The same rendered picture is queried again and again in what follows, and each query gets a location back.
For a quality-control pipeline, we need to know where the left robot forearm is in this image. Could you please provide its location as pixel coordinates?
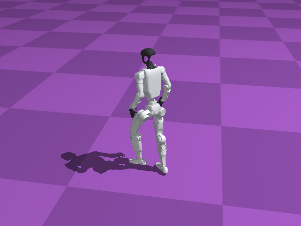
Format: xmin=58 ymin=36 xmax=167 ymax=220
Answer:
xmin=129 ymin=93 xmax=140 ymax=110

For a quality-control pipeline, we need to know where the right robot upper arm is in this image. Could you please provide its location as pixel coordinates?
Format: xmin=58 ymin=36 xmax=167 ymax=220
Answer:
xmin=159 ymin=66 xmax=172 ymax=90

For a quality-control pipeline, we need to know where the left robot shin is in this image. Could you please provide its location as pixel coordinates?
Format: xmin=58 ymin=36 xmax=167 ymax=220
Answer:
xmin=130 ymin=135 xmax=142 ymax=161

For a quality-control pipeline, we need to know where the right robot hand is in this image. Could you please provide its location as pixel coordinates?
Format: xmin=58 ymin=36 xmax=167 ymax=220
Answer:
xmin=157 ymin=97 xmax=164 ymax=106

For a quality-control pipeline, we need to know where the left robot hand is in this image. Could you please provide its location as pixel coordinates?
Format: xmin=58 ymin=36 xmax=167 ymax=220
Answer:
xmin=129 ymin=108 xmax=137 ymax=118

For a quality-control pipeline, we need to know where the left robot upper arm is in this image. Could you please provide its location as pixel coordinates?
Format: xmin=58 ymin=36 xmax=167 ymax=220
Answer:
xmin=135 ymin=71 xmax=145 ymax=99

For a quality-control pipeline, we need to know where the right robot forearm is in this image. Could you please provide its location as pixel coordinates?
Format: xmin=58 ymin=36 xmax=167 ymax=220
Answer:
xmin=161 ymin=88 xmax=171 ymax=102

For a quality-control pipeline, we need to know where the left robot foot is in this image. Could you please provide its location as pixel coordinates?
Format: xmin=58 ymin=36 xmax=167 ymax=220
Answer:
xmin=129 ymin=158 xmax=147 ymax=165

